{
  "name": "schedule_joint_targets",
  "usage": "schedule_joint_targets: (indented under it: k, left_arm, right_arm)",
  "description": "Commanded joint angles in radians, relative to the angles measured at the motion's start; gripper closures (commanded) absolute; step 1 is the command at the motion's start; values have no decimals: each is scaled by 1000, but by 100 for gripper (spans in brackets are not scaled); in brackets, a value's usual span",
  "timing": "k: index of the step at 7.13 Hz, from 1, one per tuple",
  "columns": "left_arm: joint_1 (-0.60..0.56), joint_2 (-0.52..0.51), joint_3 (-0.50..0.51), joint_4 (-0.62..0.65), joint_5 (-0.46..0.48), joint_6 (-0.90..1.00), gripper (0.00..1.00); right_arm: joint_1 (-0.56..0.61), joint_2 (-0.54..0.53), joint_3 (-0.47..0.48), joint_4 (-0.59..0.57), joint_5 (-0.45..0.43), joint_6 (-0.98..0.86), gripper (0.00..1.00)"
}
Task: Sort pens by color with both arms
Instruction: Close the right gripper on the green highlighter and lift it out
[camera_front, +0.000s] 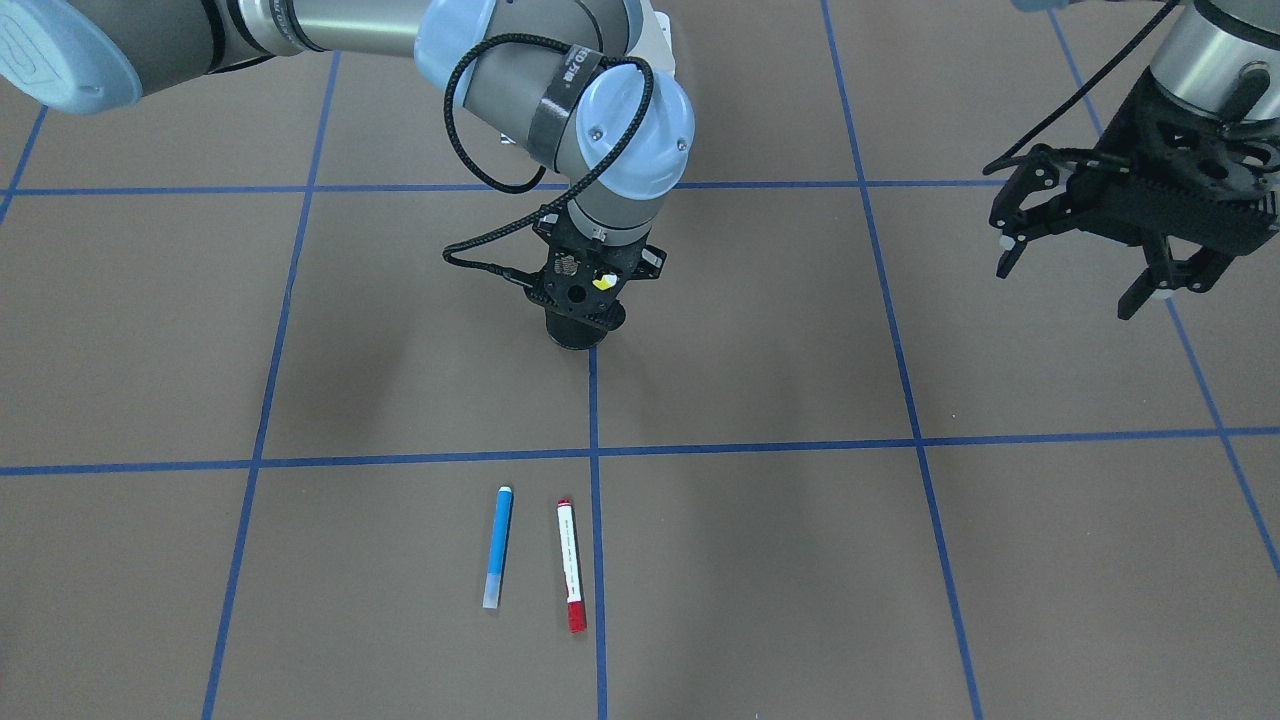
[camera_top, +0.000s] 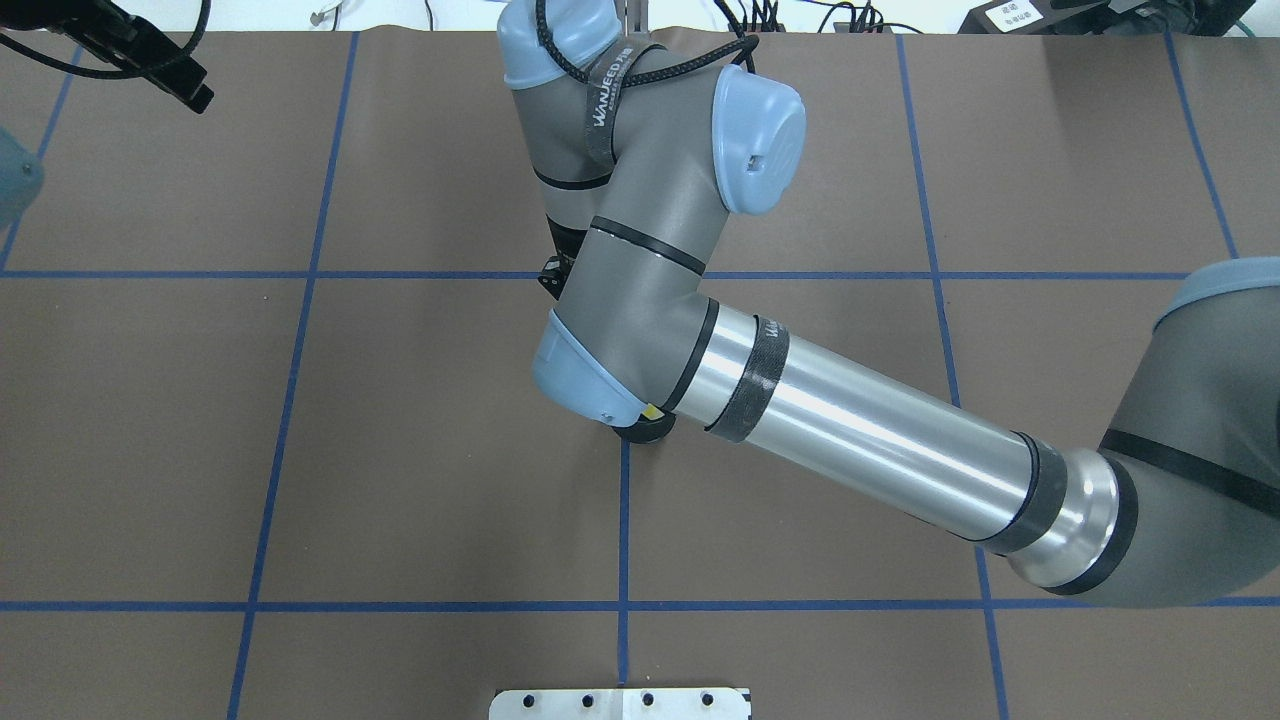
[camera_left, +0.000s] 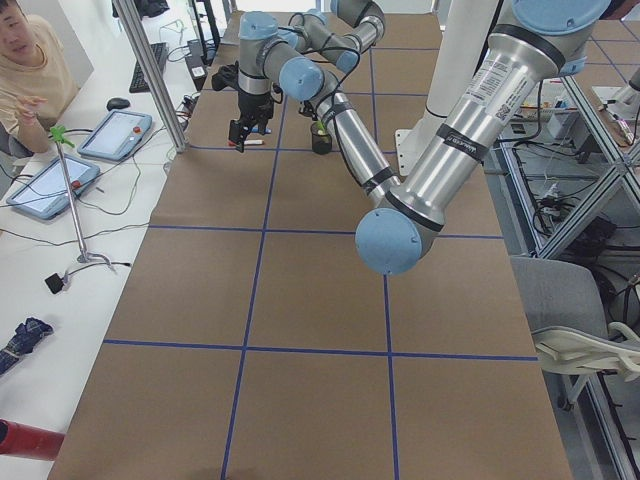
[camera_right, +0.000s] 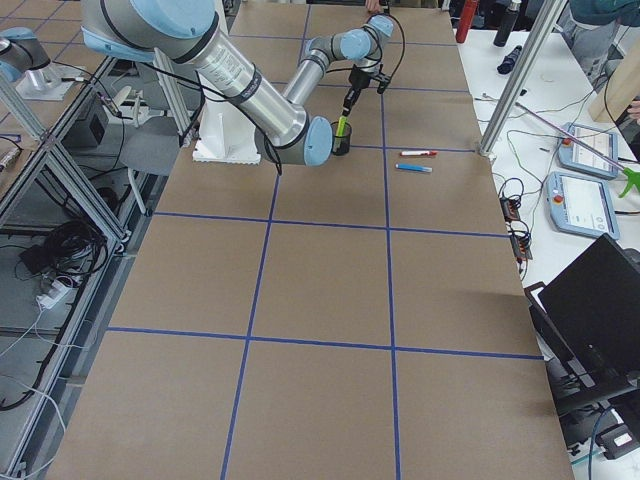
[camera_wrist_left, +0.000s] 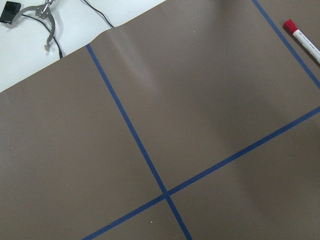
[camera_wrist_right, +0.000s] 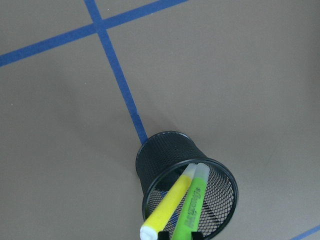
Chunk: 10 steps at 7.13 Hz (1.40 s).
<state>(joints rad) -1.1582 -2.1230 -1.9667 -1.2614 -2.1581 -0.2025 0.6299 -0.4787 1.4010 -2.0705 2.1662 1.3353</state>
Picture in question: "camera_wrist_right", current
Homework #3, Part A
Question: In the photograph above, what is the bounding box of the yellow highlighter pen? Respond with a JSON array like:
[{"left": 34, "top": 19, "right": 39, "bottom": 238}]
[{"left": 139, "top": 163, "right": 197, "bottom": 240}]

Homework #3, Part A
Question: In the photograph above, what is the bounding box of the green highlighter pen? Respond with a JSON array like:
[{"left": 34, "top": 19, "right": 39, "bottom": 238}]
[{"left": 172, "top": 163, "right": 210, "bottom": 240}]

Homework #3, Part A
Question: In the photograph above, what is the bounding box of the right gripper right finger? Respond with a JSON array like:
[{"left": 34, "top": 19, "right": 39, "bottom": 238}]
[{"left": 192, "top": 231, "right": 203, "bottom": 240}]

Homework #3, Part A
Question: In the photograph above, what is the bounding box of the black mesh pen cup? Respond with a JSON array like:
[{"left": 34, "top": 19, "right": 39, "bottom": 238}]
[{"left": 135, "top": 131, "right": 239, "bottom": 240}]

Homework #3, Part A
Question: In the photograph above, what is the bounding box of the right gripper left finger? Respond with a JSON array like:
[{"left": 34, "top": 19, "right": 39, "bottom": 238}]
[{"left": 158, "top": 231, "right": 169, "bottom": 240}]

